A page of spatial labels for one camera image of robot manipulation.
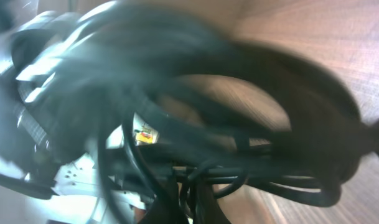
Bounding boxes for black cable bundle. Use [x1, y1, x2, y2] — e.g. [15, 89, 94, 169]
[52, 2, 379, 224]

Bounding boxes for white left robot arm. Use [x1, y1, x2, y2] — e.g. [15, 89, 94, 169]
[0, 4, 171, 200]

